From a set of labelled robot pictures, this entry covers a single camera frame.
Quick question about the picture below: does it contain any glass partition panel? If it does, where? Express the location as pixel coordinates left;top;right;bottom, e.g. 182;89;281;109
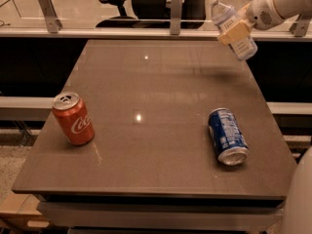
0;0;312;34

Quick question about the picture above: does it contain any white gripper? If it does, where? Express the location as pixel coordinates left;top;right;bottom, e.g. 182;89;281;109
217;0;285;45

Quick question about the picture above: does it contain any metal glass bracket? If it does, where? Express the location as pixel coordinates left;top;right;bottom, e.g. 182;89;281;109
170;0;182;36
290;14;312;37
38;0;62;33

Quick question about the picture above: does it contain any middle metal glass bracket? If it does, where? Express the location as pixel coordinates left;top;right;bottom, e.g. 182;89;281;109
170;0;182;36

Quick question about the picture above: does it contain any right metal glass bracket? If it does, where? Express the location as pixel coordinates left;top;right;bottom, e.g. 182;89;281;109
290;14;312;37

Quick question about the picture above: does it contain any red Coca-Cola can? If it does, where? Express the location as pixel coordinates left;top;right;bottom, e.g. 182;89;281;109
52;92;95;145

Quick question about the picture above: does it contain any blue Pepsi can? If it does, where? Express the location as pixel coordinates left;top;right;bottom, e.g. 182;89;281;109
208;108;249;166

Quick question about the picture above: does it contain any clear plastic water bottle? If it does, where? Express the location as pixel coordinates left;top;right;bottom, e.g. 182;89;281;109
207;0;257;60

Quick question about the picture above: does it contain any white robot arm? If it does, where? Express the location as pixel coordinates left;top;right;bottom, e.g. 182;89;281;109
217;0;312;45

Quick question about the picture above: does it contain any left metal glass bracket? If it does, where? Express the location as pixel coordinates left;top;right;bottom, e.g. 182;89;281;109
38;0;62;33

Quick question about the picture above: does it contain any black office chair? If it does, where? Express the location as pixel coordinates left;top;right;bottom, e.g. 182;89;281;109
97;0;206;29

